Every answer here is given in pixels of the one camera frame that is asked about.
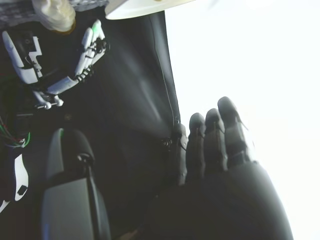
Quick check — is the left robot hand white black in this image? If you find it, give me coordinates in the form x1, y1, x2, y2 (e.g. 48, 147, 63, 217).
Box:
40, 96, 295, 240

